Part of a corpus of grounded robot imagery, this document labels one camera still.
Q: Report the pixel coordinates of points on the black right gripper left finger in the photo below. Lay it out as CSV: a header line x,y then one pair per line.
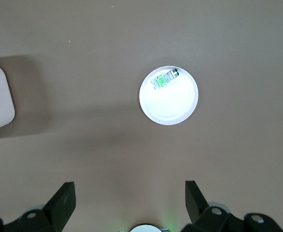
x,y
59,207

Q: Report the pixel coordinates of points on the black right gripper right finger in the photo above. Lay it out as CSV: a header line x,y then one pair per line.
x,y
198,207

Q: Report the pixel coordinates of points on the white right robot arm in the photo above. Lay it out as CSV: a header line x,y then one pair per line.
x,y
145,228

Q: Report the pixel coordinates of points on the pink round plate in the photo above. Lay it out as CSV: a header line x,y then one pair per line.
x,y
170,106

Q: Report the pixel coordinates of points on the green push button switch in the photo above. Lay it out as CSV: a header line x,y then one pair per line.
x,y
162,81

